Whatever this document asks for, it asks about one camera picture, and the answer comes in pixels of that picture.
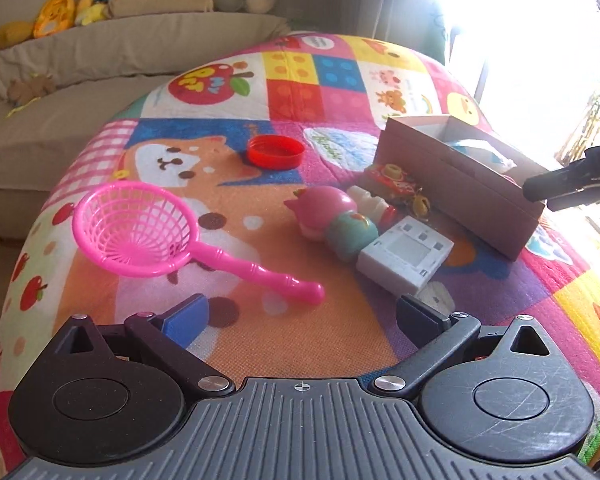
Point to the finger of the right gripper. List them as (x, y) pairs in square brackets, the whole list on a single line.
[(577, 184)]

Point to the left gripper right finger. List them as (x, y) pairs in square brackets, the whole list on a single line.
[(441, 342)]

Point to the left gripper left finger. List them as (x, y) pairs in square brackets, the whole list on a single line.
[(161, 341)]

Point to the white square gadget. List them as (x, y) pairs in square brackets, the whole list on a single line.
[(405, 258)]

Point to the red yellow toy camera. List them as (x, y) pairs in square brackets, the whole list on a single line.
[(390, 182)]

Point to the pink-headed doll toy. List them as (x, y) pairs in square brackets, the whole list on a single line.
[(329, 215)]

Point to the pink cardboard box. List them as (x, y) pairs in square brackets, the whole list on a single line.
[(489, 204)]

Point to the blue white tissue pack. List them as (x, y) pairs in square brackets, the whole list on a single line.
[(485, 153)]

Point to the pink plastic strainer scoop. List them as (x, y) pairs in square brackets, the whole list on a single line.
[(139, 230)]

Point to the colourful cartoon play mat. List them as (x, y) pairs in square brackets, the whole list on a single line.
[(323, 92)]

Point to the red plastic lid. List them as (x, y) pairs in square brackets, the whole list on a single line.
[(275, 152)]

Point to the beige sofa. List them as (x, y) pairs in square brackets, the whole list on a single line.
[(56, 92)]

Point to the yellow plush toy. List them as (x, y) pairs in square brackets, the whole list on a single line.
[(55, 16)]

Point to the gold bell keychain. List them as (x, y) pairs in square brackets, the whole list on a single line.
[(420, 206)]

